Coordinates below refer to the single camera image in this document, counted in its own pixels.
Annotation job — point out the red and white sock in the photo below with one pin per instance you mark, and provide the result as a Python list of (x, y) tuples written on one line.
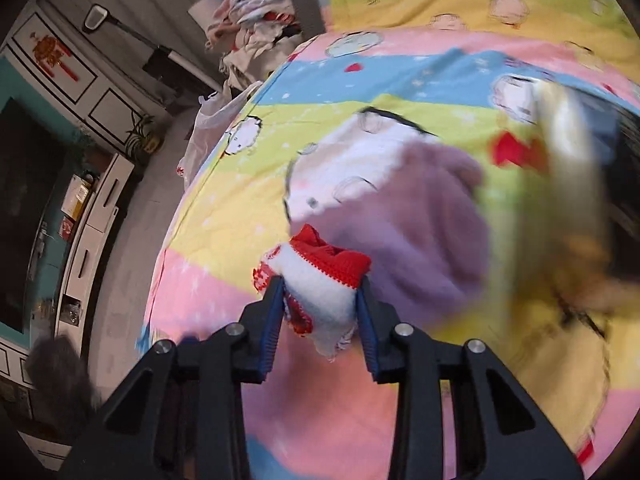
[(320, 290)]

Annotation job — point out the white door with red decoration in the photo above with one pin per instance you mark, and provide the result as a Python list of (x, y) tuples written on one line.
[(75, 70)]

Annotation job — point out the white plastic bag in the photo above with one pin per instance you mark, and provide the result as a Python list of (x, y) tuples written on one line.
[(210, 125)]

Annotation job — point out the black storage box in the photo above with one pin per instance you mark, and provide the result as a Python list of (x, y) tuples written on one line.
[(625, 185)]

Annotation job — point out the white television cabinet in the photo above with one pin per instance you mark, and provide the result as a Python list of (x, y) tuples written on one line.
[(92, 230)]

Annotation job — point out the purple fluffy cloth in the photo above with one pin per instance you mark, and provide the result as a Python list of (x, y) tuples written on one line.
[(425, 220)]

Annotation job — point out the potted plant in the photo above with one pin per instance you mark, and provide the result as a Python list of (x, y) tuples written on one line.
[(142, 137)]

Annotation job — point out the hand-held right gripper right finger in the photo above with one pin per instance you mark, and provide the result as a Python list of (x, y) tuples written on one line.
[(367, 320)]

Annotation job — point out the pile of clothes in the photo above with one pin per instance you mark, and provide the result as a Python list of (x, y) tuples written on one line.
[(255, 35)]

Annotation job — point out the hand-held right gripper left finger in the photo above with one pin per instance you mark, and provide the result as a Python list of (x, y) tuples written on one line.
[(272, 320)]

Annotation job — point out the cartoon printed bedsheet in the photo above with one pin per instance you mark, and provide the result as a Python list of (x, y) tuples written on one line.
[(350, 110)]

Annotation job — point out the black television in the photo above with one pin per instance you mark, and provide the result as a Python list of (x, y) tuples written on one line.
[(25, 210)]

